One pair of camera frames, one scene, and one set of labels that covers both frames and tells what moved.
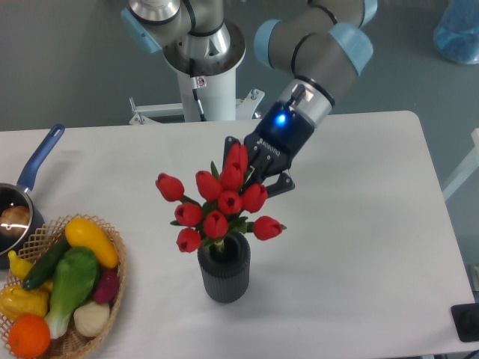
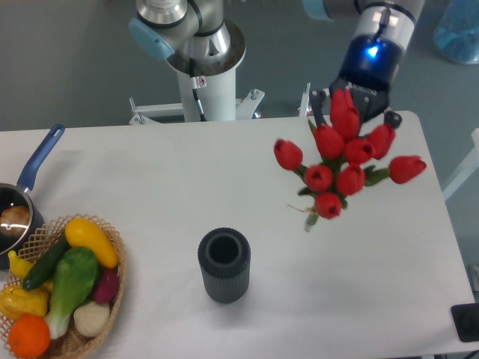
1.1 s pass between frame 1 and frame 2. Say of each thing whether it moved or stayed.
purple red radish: stayed
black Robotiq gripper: moved
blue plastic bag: stayed
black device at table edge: stayed
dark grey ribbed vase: stayed
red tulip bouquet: moved
